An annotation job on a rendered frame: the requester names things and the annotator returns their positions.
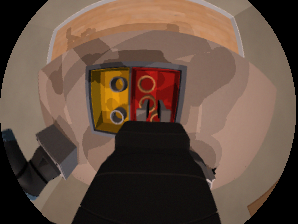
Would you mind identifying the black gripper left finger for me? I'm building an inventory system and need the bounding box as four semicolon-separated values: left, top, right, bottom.
136;99;150;121

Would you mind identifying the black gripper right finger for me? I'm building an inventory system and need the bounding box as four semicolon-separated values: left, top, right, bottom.
157;100;171;122

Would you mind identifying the grey metal ring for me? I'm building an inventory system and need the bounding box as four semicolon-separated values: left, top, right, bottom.
110;107;127;124
109;76;128;93

